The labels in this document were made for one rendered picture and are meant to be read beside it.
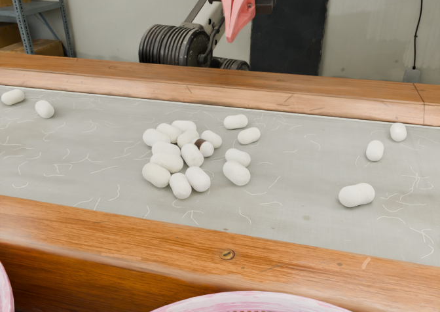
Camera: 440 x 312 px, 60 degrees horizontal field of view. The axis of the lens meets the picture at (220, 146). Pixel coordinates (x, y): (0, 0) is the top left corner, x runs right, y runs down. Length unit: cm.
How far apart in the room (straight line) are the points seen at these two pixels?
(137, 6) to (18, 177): 240
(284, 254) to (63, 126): 38
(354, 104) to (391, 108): 5
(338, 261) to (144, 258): 14
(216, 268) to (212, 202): 11
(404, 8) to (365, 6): 21
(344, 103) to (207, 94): 21
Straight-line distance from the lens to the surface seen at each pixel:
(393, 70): 256
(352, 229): 38
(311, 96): 60
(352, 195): 39
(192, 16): 92
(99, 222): 34
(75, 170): 47
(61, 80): 72
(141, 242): 31
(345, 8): 246
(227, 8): 55
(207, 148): 45
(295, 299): 27
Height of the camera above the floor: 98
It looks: 29 degrees down
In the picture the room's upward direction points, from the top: straight up
